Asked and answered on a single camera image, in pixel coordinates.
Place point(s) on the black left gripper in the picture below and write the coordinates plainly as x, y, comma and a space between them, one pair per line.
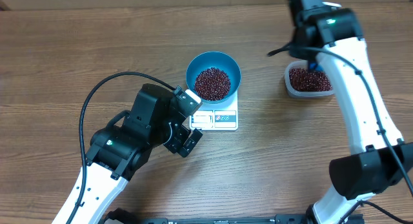
177, 143

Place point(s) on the blue plastic measuring scoop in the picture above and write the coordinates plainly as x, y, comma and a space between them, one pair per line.
314, 67

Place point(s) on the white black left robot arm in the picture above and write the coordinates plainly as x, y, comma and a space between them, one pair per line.
125, 145

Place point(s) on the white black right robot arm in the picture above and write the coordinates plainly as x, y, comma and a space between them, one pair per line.
332, 38

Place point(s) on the white digital kitchen scale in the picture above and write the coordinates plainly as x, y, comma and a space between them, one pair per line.
216, 115

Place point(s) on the red beans in bowl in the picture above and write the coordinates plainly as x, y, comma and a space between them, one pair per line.
212, 84

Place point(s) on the blue metal bowl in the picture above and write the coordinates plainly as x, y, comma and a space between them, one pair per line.
218, 60

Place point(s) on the clear plastic food container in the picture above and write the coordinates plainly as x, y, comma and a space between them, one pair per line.
297, 94

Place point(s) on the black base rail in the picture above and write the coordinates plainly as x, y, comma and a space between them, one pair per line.
121, 216

